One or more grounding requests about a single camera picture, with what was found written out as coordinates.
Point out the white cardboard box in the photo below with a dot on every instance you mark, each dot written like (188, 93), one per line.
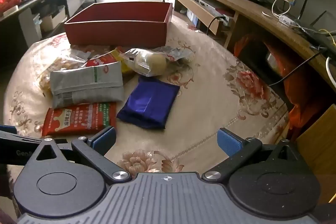
(52, 20)

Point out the wooden TV cabinet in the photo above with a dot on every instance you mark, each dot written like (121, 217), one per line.
(236, 1)

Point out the blue snack packet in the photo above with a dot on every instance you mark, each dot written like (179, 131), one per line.
(149, 100)

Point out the floral tablecloth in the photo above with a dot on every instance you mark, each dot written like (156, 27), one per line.
(210, 108)

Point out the red cardboard box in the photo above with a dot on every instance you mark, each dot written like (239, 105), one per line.
(118, 35)

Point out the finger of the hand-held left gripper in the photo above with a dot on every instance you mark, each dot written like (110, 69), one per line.
(9, 130)

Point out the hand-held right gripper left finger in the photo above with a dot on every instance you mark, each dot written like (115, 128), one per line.
(105, 138)

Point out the clear bag of yellow crackers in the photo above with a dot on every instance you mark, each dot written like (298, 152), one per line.
(60, 64)

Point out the silver wafer packet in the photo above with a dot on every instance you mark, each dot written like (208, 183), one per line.
(86, 87)

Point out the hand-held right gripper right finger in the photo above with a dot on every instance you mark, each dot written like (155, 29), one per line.
(229, 142)

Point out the red yellow snack packet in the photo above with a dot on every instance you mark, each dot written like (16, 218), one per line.
(105, 58)

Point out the orange plastic bag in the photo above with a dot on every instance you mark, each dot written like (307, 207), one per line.
(302, 106)

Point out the red pouch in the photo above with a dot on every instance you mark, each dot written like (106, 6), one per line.
(225, 12)

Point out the white media player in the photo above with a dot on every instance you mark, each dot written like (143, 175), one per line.
(204, 5)

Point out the clear bun bag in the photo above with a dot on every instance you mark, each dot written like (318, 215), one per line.
(155, 62)

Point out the black router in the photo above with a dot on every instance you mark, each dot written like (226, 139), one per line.
(315, 35)

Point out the blue white box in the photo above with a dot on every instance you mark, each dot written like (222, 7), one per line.
(193, 19)

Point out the yellow board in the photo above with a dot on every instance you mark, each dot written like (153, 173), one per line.
(320, 148)

